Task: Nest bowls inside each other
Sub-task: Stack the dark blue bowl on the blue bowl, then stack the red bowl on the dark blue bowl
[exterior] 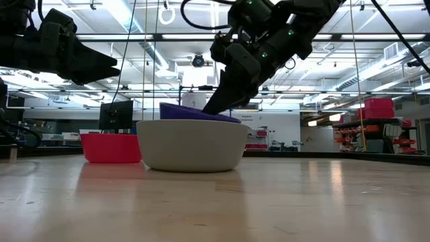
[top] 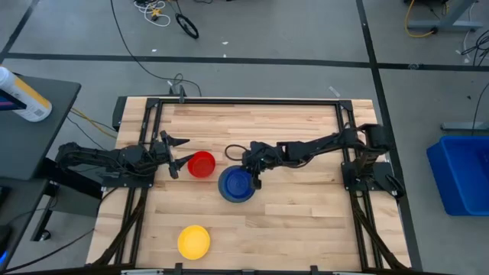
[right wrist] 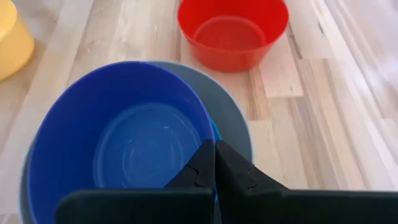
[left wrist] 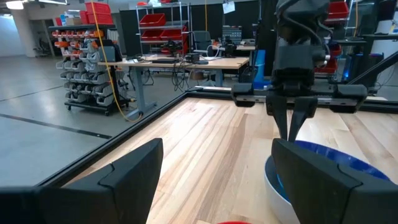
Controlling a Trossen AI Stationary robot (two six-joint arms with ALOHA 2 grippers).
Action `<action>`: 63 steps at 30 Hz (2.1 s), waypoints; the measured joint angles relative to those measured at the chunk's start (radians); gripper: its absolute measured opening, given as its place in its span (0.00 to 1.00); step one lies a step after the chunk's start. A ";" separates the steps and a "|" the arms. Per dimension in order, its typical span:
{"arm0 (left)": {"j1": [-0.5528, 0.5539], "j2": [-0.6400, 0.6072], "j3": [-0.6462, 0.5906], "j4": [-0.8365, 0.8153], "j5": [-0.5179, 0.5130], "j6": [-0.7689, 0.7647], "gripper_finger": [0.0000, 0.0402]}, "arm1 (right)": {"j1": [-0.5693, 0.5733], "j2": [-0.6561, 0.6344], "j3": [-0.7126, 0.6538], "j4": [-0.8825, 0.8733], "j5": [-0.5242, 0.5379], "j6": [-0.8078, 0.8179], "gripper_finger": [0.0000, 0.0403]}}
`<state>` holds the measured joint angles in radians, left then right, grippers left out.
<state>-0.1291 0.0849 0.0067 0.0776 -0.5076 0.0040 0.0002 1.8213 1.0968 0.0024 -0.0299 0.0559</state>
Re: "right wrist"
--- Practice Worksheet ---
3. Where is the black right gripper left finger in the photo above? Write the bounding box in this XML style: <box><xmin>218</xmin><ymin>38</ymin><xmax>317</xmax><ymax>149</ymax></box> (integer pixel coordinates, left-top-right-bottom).
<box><xmin>55</xmin><ymin>139</ymin><xmax>216</xmax><ymax>224</ymax></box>

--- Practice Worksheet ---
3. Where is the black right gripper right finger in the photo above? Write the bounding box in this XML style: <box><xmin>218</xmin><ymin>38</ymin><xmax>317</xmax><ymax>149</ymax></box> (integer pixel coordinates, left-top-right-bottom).
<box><xmin>215</xmin><ymin>139</ymin><xmax>398</xmax><ymax>224</ymax></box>

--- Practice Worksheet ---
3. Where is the dark blue plastic bowl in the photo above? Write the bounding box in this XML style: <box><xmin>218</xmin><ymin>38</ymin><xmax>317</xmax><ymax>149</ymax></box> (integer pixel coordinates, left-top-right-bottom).
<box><xmin>26</xmin><ymin>60</ymin><xmax>217</xmax><ymax>224</ymax></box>

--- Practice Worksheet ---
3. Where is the light blue plastic bowl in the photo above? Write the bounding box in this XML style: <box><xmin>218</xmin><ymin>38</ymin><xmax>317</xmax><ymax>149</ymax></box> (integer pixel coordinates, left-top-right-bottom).
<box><xmin>211</xmin><ymin>119</ymin><xmax>223</xmax><ymax>141</ymax></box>

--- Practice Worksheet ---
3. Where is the red plastic bowl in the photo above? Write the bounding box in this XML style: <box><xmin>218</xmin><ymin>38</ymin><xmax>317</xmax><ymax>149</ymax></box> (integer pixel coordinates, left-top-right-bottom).
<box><xmin>177</xmin><ymin>0</ymin><xmax>290</xmax><ymax>73</ymax></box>

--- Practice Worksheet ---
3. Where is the yellow plastic bowl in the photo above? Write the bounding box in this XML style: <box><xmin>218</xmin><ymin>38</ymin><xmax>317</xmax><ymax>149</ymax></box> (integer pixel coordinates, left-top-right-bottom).
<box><xmin>0</xmin><ymin>0</ymin><xmax>35</xmax><ymax>83</ymax></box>

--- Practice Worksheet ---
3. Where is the large grey bowl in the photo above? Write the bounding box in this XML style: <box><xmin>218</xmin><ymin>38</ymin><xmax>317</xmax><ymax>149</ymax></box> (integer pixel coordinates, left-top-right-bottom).
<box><xmin>17</xmin><ymin>60</ymin><xmax>254</xmax><ymax>224</ymax></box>

